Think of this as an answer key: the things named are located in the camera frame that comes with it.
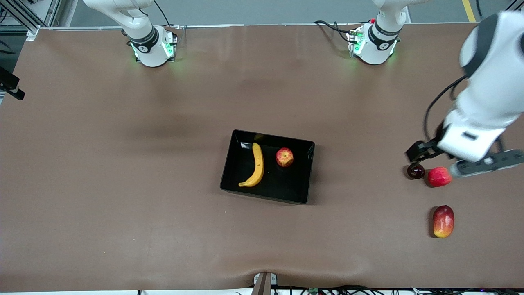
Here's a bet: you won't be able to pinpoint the red yellow apple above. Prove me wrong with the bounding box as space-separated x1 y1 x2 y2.
275 147 295 168

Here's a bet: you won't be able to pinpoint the black plastic box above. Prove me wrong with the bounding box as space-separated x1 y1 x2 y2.
220 129 315 205

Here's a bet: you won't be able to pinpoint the yellow banana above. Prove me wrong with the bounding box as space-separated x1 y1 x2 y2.
238 142 265 188

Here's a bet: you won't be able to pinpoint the red round fruit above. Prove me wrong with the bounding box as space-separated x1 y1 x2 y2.
427 166 453 188

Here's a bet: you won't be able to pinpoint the red yellow mango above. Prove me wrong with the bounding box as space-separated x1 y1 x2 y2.
433 205 455 238

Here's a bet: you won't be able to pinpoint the aluminium frame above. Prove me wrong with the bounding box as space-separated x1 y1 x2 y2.
0 0 54 40

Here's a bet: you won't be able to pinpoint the black base cables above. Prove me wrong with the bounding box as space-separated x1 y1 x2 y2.
314 20 357 43

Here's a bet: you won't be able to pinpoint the thin black base cable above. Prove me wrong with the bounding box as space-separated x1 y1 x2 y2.
152 0 172 27

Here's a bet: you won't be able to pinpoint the brown table edge bracket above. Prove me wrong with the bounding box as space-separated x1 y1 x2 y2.
253 272 278 295

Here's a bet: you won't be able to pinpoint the silver table edge rail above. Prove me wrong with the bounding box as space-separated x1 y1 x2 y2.
27 23 459 31

